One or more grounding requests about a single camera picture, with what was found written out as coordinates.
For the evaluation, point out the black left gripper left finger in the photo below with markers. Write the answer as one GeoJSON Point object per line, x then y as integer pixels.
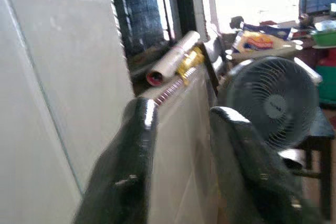
{"type": "Point", "coordinates": [123, 171]}

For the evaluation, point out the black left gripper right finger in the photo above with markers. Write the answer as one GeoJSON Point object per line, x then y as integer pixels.
{"type": "Point", "coordinates": [252, 161]}

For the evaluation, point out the white board panel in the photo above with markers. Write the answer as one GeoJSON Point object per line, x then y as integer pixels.
{"type": "Point", "coordinates": [181, 142]}

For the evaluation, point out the grey electric fan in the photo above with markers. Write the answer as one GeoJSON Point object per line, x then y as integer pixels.
{"type": "Point", "coordinates": [273, 98]}

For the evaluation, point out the dark wooden stool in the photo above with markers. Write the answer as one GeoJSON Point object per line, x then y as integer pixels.
{"type": "Point", "coordinates": [321, 134]}

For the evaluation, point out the red white spiral coil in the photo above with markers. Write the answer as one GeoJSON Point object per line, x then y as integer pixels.
{"type": "Point", "coordinates": [170, 90]}

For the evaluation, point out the green box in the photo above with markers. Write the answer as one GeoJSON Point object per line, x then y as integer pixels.
{"type": "Point", "coordinates": [328, 85]}

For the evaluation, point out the yellow brass fitting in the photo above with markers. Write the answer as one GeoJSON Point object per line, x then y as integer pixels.
{"type": "Point", "coordinates": [190, 61]}

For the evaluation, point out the yellow blue printed package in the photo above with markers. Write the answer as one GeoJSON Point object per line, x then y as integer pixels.
{"type": "Point", "coordinates": [257, 41]}

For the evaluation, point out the white roll with red end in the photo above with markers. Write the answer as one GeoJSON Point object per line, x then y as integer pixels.
{"type": "Point", "coordinates": [173, 56]}

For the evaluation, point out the green plastic basin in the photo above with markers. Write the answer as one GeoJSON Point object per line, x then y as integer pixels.
{"type": "Point", "coordinates": [325, 37]}

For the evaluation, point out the dark framed window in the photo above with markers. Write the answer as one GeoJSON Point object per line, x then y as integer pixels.
{"type": "Point", "coordinates": [141, 11]}

